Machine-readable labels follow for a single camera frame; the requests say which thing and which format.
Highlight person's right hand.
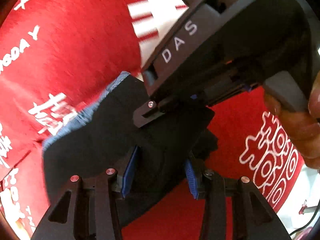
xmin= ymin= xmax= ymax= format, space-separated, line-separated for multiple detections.
xmin=264 ymin=71 xmax=319 ymax=170

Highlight black pants with blue trim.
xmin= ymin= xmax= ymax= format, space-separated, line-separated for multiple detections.
xmin=42 ymin=72 xmax=216 ymax=226

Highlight red sofa cover white characters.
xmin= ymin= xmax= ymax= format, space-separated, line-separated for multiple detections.
xmin=1 ymin=0 xmax=303 ymax=239

